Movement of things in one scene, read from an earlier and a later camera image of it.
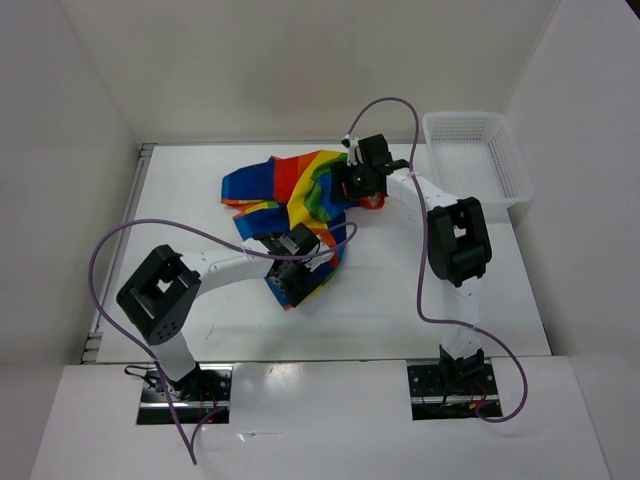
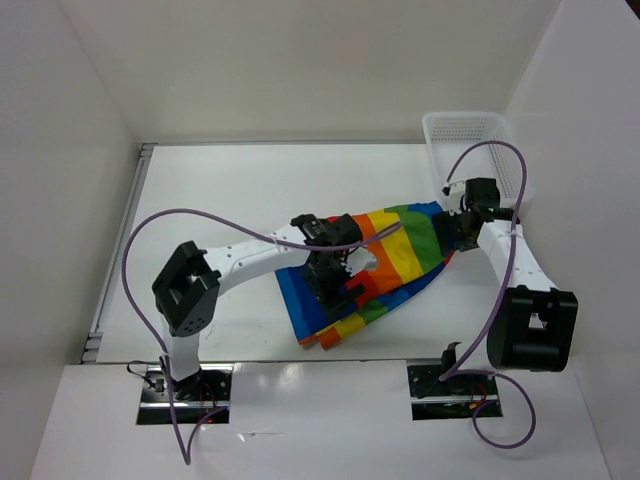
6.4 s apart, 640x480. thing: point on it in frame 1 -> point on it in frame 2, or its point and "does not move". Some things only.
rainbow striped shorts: (296, 188) -> (405, 256)
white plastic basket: (476, 154) does not move
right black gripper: (341, 172) -> (444, 222)
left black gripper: (294, 291) -> (328, 297)
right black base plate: (432, 401) does not move
